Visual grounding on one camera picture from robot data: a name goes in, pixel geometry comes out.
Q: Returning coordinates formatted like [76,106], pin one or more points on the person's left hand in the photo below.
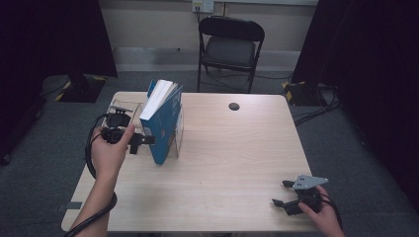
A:
[107,158]

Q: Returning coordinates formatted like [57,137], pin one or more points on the white wall outlet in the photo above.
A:
[207,6]

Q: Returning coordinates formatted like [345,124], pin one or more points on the blue paperback book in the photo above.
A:
[164,131]

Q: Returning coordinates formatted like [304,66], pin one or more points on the dark curtain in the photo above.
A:
[378,65]
[49,33]

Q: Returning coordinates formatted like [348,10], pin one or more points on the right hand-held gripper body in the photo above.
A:
[304,197]

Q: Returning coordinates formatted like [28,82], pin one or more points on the black folding chair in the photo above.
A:
[230,51]

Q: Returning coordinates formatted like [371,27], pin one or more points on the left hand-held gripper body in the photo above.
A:
[115,126]

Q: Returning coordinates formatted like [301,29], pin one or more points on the grey tape strip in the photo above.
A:
[69,206]

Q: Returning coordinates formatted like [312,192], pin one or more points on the person's right hand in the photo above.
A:
[324,215]

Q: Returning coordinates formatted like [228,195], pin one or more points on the black stand base yellow tape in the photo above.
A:
[80,92]
[303,94]

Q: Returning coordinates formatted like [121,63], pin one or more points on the clear acrylic divider organizer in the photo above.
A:
[180,135]

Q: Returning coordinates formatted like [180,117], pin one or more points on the dark round table grommet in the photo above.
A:
[234,106]

